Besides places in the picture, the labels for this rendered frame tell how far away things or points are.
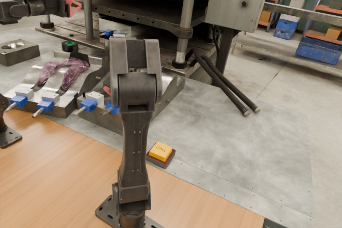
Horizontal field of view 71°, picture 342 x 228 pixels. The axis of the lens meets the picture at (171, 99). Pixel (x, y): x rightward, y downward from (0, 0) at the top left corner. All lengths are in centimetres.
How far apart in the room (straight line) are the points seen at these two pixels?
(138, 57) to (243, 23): 108
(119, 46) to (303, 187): 75
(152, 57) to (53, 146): 58
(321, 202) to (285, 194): 131
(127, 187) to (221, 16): 117
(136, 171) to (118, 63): 24
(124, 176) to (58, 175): 32
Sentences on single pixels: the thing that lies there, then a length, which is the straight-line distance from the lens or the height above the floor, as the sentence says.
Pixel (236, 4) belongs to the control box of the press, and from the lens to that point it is 149.
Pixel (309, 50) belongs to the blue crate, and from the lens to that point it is 440.
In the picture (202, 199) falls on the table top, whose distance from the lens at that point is 77.
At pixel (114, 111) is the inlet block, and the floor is 93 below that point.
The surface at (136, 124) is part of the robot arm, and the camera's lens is 47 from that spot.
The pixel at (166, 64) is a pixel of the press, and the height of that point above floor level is 79.
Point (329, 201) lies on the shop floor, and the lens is 223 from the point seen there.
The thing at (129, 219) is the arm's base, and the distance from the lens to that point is 63.
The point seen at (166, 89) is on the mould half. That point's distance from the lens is 105.
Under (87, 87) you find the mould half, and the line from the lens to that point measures 117.
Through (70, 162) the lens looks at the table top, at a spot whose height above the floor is 80.
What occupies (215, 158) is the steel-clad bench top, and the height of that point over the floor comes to 80.
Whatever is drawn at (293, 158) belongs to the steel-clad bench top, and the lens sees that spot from 104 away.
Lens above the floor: 140
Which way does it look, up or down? 31 degrees down
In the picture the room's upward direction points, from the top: 8 degrees clockwise
